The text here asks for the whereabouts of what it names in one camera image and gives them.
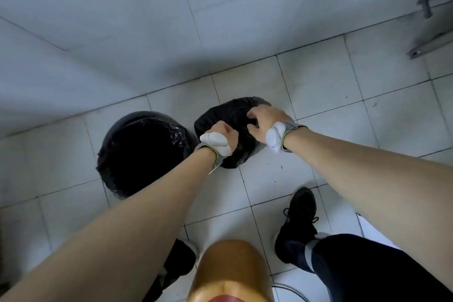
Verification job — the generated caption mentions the person's right hand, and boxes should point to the person's right hand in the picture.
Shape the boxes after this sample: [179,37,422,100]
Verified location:
[247,105,295,145]

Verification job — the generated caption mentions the person's left hand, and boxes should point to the person's left hand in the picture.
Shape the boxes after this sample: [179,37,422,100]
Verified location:
[205,121,240,153]

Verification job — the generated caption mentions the black garbage bag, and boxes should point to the black garbage bag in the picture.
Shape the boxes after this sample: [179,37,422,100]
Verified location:
[194,96,272,169]

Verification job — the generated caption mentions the person's right forearm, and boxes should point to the person's right forearm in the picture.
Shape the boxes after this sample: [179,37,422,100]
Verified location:
[283,128,453,292]

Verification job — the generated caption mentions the person's left forearm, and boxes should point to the person's left forearm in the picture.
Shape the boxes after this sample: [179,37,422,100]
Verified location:
[0,148,217,302]

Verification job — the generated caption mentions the white hand tracker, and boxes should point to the white hand tracker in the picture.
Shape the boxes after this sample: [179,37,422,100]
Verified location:
[200,133,233,157]
[265,122,286,154]

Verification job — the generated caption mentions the black lined trash bin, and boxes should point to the black lined trash bin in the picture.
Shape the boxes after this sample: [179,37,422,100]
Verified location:
[96,111,199,200]

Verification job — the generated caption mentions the black sneaker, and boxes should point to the black sneaker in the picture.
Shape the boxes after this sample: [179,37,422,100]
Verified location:
[274,187,320,265]
[142,239,199,302]

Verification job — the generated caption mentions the golden brown rounded object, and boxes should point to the golden brown rounded object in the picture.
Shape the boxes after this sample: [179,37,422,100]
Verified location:
[186,240,275,302]

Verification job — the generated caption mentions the dark trousers with grey stripe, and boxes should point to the dark trousers with grey stripe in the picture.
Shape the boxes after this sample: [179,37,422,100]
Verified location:
[283,233,453,302]

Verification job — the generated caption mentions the grey wrist strap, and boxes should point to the grey wrist strap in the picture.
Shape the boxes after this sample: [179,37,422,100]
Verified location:
[281,121,308,153]
[195,143,224,175]

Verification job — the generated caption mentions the white cable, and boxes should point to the white cable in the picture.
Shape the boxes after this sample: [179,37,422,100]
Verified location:
[271,284,310,302]

